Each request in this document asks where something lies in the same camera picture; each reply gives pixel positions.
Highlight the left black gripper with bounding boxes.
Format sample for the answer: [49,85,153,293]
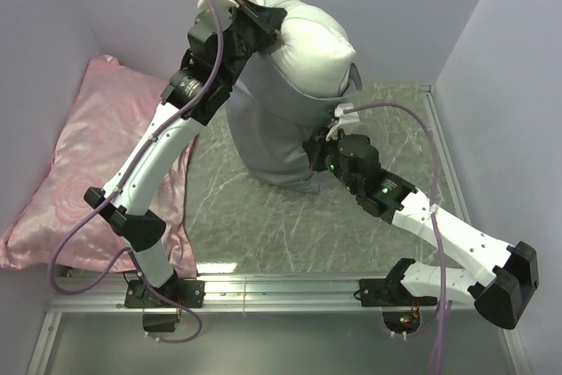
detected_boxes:
[221,0,286,87]

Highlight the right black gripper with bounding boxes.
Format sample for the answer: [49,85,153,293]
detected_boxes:
[303,126,360,195]

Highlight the white pillow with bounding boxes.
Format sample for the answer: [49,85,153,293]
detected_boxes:
[249,0,363,98]

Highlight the grey satin pillowcase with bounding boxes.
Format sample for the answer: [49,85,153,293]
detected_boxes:
[226,56,362,194]

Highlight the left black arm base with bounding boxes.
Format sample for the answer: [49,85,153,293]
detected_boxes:
[124,275,205,337]

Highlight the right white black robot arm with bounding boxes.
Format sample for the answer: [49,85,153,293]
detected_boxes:
[303,132,539,329]

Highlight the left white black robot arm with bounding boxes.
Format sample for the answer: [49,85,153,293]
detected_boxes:
[84,0,287,306]

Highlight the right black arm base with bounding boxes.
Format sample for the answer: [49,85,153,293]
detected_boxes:
[353,258,438,340]

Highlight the pink satin rose pillow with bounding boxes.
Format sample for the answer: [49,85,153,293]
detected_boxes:
[1,55,197,278]

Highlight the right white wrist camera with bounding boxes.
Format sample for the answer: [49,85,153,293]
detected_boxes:
[326,103,360,141]

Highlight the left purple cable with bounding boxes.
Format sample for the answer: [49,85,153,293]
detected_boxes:
[47,0,227,344]

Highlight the aluminium mounting rail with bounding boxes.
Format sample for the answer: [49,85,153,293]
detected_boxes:
[28,274,515,374]

